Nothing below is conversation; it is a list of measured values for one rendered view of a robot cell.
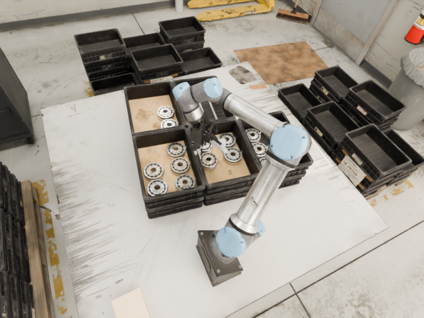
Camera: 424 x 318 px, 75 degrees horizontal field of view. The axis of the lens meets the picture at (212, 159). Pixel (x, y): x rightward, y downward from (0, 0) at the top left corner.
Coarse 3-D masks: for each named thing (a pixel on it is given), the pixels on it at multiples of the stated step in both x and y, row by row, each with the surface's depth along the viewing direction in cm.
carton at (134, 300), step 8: (128, 296) 117; (136, 296) 117; (112, 304) 114; (120, 304) 115; (128, 304) 115; (136, 304) 115; (144, 304) 115; (120, 312) 113; (128, 312) 113; (136, 312) 113; (144, 312) 114
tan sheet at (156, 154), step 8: (160, 144) 158; (144, 152) 154; (152, 152) 154; (160, 152) 155; (144, 160) 151; (152, 160) 151; (160, 160) 152; (168, 160) 152; (168, 168) 149; (168, 176) 146; (176, 176) 147; (192, 176) 147; (144, 184) 142; (168, 184) 143
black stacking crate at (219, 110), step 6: (210, 78) 182; (192, 84) 182; (204, 102) 182; (204, 108) 178; (210, 108) 179; (216, 108) 179; (222, 108) 179; (210, 114) 176; (216, 114) 176; (222, 114) 176; (228, 114) 170; (210, 120) 173
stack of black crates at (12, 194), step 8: (0, 168) 182; (0, 176) 178; (8, 176) 191; (0, 184) 174; (8, 184) 186; (16, 184) 204; (0, 192) 170; (8, 192) 182; (16, 192) 195; (0, 200) 167; (8, 200) 178; (16, 200) 191; (8, 208) 175; (16, 208) 187; (16, 216) 184; (24, 216) 195; (24, 224) 192
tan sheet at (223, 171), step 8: (216, 136) 165; (216, 152) 158; (216, 168) 152; (224, 168) 152; (232, 168) 152; (240, 168) 153; (208, 176) 148; (216, 176) 149; (224, 176) 149; (232, 176) 150; (240, 176) 150
